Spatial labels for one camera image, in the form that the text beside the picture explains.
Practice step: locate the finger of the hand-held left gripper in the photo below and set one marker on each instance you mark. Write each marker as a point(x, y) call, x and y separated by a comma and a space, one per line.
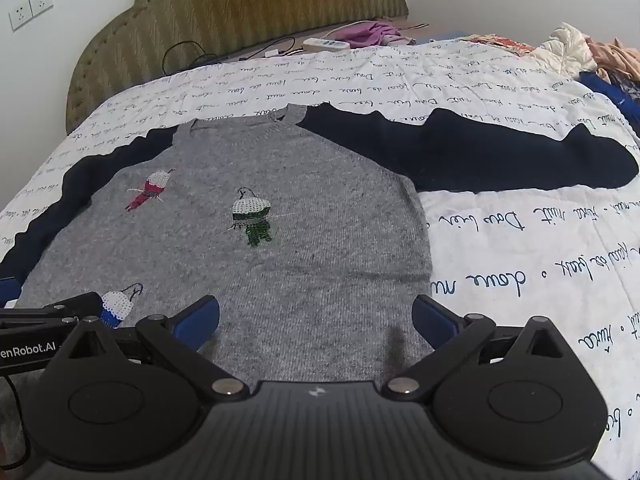
point(7, 291)
point(60, 307)

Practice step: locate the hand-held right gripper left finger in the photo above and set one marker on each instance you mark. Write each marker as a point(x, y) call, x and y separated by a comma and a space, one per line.
point(200, 322)

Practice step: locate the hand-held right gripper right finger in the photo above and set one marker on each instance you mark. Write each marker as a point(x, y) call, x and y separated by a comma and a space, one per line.
point(432, 320)

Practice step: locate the grey sweater with navy sleeves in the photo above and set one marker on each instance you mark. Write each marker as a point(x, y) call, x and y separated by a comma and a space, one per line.
point(300, 240)

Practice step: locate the white quilt with script print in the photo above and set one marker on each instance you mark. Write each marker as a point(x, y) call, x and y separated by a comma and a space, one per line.
point(510, 265)

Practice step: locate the white charger plug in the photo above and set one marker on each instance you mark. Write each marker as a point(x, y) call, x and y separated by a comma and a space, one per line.
point(272, 53)

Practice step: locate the light blue sheet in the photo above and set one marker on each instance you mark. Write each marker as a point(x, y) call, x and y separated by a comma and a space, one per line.
point(440, 38)

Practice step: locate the floral cloth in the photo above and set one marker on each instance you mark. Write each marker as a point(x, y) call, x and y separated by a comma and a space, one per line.
point(497, 43)

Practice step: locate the blue garment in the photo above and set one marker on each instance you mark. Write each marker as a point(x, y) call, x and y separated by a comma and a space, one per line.
point(617, 97)

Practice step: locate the purple cloth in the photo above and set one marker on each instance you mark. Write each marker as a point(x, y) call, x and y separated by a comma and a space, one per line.
point(365, 32)

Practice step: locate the white power strip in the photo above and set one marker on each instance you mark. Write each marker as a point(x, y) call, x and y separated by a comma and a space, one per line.
point(325, 44)

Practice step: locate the white padded jacket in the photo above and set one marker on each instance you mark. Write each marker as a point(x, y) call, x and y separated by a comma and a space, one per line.
point(565, 50)

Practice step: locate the peach cloth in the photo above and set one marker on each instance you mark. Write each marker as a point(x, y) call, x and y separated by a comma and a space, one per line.
point(617, 60)

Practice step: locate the olive padded headboard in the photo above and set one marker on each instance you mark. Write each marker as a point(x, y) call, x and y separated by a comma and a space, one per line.
point(250, 5)

